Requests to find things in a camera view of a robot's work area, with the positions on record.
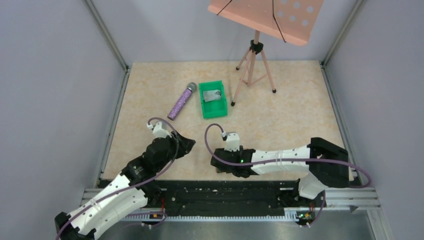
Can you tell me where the silver credit card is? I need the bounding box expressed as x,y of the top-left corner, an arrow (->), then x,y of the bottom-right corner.
202,89 -> 222,102

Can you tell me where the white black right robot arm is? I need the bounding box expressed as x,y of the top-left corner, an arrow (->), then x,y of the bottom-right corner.
210,137 -> 351,200

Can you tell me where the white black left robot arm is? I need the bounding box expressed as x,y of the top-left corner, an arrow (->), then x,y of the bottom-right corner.
54,131 -> 196,240

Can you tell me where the silver VIP card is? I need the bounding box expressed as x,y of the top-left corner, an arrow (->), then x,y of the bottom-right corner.
203,90 -> 222,103

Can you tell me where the green plastic bin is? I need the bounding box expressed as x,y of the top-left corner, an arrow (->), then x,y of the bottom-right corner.
198,80 -> 228,119

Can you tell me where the purple glitter microphone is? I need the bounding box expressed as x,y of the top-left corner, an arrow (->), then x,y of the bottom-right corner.
167,82 -> 197,121

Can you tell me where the pink music stand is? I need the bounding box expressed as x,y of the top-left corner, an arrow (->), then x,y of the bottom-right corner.
207,0 -> 324,106

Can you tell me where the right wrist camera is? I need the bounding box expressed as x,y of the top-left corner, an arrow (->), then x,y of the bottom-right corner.
224,132 -> 241,152

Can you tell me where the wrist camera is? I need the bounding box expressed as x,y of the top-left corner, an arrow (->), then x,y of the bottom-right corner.
147,121 -> 171,139
224,132 -> 241,152

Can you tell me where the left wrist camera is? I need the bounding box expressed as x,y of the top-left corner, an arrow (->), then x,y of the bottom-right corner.
147,121 -> 171,139

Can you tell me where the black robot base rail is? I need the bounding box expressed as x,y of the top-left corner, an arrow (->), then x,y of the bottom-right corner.
79,178 -> 379,228

